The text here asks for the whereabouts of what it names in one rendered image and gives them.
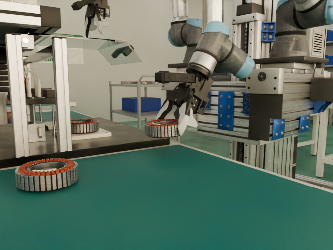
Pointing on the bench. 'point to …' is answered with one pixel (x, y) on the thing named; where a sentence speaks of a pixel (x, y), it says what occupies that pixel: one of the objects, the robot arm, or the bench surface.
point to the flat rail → (39, 56)
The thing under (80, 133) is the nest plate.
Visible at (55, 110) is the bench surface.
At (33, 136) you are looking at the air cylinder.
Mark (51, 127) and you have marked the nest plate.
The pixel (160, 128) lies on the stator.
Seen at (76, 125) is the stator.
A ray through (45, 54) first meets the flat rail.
